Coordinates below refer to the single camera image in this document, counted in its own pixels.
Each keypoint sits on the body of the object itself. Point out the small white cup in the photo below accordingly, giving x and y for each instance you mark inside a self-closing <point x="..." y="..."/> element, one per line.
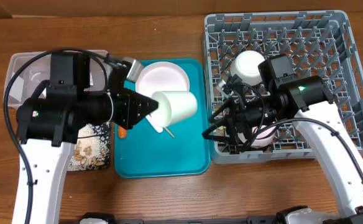
<point x="173" y="107"/>

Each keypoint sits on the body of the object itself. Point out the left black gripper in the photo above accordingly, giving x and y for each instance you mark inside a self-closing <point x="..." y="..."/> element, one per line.
<point x="132" y="114"/>

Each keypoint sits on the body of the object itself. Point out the small white plate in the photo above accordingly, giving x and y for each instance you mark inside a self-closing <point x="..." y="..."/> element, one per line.
<point x="246" y="67"/>

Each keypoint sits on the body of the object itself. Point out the black plastic tray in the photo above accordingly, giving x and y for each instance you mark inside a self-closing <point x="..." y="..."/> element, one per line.
<point x="103" y="146"/>

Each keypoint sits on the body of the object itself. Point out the grey dishwasher rack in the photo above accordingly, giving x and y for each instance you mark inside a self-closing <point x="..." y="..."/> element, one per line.
<point x="316" y="43"/>

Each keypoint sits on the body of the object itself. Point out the white plastic fork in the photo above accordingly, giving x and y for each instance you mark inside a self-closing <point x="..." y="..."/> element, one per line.
<point x="152" y="123"/>

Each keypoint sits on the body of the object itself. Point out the spilled rice and peanuts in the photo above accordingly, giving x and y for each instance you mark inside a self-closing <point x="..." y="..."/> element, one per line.
<point x="89" y="152"/>

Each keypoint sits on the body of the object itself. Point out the orange carrot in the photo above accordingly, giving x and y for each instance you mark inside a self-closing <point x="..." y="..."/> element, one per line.
<point x="121" y="132"/>

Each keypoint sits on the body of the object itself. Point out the wooden chopstick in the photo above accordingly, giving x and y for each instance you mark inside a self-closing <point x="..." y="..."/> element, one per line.
<point x="170" y="133"/>

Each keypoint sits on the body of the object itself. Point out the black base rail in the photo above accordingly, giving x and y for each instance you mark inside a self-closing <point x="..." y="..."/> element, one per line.
<point x="94" y="217"/>

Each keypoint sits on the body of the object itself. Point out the clear plastic bin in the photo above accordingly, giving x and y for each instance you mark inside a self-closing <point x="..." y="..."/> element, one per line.
<point x="38" y="71"/>

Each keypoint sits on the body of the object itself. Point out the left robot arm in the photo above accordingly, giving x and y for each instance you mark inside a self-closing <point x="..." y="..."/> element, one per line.
<point x="83" y="88"/>

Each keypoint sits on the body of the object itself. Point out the large white plate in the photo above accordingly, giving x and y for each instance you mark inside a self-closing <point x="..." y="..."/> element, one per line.
<point x="162" y="76"/>

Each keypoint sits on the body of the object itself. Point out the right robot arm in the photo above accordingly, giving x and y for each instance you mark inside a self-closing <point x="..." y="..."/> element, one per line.
<point x="308" y="104"/>

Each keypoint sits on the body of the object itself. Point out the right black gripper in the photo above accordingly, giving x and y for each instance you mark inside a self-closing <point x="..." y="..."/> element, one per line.
<point x="240" y="114"/>

